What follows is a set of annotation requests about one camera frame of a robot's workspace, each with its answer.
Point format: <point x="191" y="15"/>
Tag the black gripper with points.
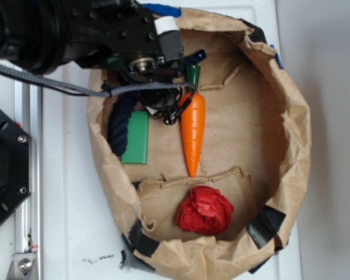
<point x="124" y="36"/>

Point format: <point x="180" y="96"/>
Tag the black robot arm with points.
<point x="34" y="34"/>

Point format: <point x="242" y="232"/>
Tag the blue tape strip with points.
<point x="259" y="13"/>

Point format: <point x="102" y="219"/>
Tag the orange plastic toy carrot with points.
<point x="192" y="132"/>

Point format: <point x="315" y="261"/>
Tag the green wooden block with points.
<point x="137" y="146"/>

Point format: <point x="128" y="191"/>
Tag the brown paper bag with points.
<point x="256" y="152"/>

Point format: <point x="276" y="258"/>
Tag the crumpled red paper ball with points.
<point x="205" y="211"/>

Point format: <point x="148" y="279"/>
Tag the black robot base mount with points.
<point x="14" y="166"/>

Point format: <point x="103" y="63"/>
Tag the aluminium extrusion rail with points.
<point x="27" y="261"/>

